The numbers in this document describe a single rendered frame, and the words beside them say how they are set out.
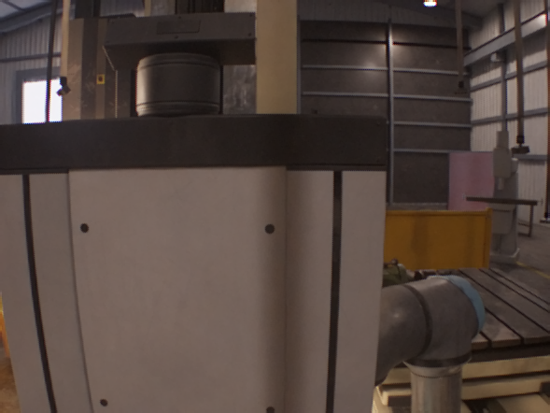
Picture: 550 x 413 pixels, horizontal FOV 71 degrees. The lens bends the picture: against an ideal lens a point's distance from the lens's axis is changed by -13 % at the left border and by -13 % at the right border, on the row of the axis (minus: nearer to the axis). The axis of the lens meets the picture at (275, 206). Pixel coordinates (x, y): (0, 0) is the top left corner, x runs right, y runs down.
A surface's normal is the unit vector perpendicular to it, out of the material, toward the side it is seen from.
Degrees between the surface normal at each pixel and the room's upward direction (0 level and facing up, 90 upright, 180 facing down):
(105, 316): 90
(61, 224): 90
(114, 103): 90
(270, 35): 90
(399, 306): 44
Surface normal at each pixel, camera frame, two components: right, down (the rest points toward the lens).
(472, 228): -0.03, 0.11
